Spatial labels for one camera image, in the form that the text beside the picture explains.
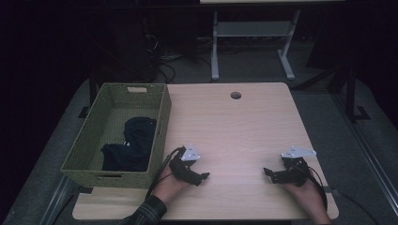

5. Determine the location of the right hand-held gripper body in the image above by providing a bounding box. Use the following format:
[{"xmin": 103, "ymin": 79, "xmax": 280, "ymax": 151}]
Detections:
[{"xmin": 275, "ymin": 144, "xmax": 317, "ymax": 188}]

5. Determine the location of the aluminium rail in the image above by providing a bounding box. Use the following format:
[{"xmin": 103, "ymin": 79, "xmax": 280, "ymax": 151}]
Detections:
[
  {"xmin": 331, "ymin": 92, "xmax": 398, "ymax": 217},
  {"xmin": 38, "ymin": 174, "xmax": 78, "ymax": 225}
]

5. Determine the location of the black metal stand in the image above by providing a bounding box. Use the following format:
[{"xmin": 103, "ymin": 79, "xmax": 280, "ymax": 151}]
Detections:
[{"xmin": 342, "ymin": 67, "xmax": 371, "ymax": 124}]

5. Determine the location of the person's left hand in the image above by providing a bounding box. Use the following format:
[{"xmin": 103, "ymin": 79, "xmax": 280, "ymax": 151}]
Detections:
[{"xmin": 152, "ymin": 165, "xmax": 192, "ymax": 205}]

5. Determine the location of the person's right hand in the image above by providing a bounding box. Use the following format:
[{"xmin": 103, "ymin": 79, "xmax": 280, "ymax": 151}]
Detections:
[{"xmin": 283, "ymin": 178, "xmax": 329, "ymax": 218}]

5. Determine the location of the green woven basket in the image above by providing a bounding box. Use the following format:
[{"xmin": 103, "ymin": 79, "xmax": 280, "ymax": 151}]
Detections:
[{"xmin": 60, "ymin": 82, "xmax": 173, "ymax": 189}]

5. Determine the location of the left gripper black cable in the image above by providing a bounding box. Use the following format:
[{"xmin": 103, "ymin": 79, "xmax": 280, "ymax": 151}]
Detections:
[{"xmin": 145, "ymin": 145, "xmax": 186, "ymax": 200}]

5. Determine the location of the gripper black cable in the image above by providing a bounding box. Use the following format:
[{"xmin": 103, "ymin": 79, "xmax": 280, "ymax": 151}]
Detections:
[
  {"xmin": 145, "ymin": 145, "xmax": 186, "ymax": 200},
  {"xmin": 299, "ymin": 162, "xmax": 381, "ymax": 225}
]

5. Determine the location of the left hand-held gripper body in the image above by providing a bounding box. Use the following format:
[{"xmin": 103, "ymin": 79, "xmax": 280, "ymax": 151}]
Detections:
[{"xmin": 169, "ymin": 142, "xmax": 203, "ymax": 188}]

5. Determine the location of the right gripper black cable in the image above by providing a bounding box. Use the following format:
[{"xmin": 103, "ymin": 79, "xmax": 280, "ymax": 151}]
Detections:
[{"xmin": 299, "ymin": 162, "xmax": 381, "ymax": 225}]

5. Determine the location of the dark navy beanie hat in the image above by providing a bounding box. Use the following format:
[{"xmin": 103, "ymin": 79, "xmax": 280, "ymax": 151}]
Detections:
[{"xmin": 100, "ymin": 116, "xmax": 158, "ymax": 173}]

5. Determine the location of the white desk with metal frame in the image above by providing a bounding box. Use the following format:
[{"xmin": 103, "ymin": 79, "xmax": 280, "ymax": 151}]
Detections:
[{"xmin": 199, "ymin": 0, "xmax": 346, "ymax": 82}]

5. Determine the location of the tangle of floor cables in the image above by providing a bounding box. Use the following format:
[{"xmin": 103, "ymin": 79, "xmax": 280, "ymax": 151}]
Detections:
[{"xmin": 145, "ymin": 34, "xmax": 189, "ymax": 84}]

